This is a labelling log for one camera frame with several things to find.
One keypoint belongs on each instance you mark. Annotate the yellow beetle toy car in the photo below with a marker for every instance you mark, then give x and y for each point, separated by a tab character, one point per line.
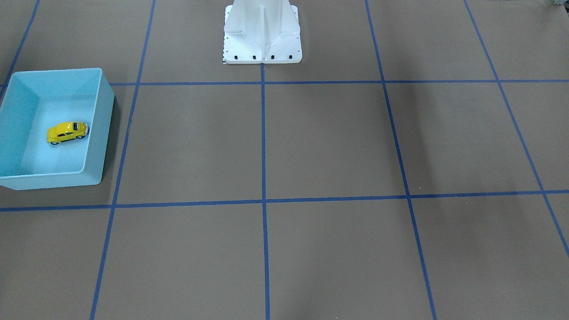
66	131

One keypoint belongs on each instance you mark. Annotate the light blue plastic bin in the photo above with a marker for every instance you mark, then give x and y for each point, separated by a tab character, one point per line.
34	102

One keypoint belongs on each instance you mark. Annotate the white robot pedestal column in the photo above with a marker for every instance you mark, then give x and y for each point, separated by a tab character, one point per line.
262	32

